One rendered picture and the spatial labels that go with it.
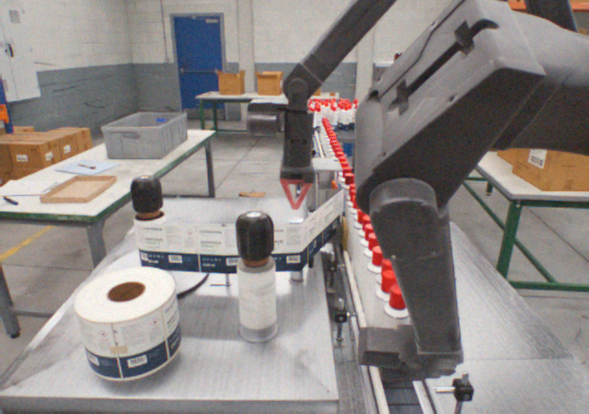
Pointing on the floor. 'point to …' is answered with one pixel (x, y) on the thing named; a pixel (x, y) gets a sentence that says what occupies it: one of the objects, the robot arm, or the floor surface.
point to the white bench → (110, 199)
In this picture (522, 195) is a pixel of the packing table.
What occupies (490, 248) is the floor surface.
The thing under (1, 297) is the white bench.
